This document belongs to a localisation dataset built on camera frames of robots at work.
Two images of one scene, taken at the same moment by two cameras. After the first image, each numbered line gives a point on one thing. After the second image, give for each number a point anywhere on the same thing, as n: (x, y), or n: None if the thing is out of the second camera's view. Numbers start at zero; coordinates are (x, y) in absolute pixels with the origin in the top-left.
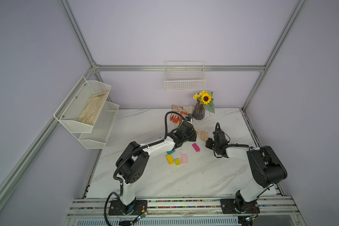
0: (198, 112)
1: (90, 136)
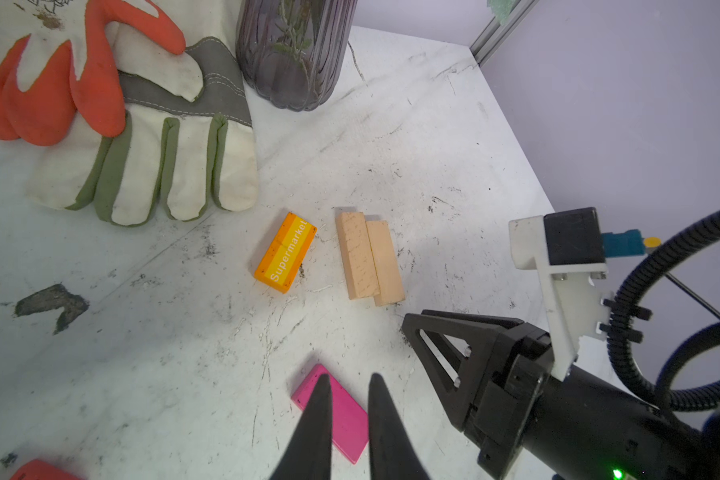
0: (294, 52)
1: None
